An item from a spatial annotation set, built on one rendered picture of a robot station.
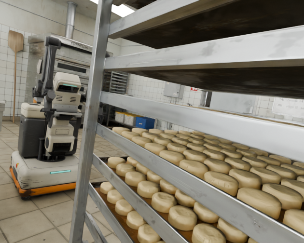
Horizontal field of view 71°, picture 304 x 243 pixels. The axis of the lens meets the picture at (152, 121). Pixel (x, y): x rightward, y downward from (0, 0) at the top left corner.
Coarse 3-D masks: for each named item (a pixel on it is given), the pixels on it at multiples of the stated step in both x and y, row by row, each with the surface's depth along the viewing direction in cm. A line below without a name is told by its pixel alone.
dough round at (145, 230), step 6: (144, 228) 45; (150, 228) 46; (138, 234) 44; (144, 234) 43; (150, 234) 44; (156, 234) 44; (138, 240) 44; (144, 240) 43; (150, 240) 43; (156, 240) 43
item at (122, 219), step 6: (102, 198) 59; (108, 204) 56; (114, 204) 57; (114, 210) 54; (120, 216) 52; (126, 216) 52; (120, 222) 49; (126, 228) 48; (132, 234) 46; (162, 240) 46
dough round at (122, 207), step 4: (120, 200) 56; (124, 200) 56; (116, 204) 54; (120, 204) 53; (124, 204) 54; (128, 204) 54; (116, 208) 53; (120, 208) 52; (124, 208) 52; (128, 208) 52; (132, 208) 53; (116, 212) 53; (120, 212) 52; (124, 212) 52; (128, 212) 52
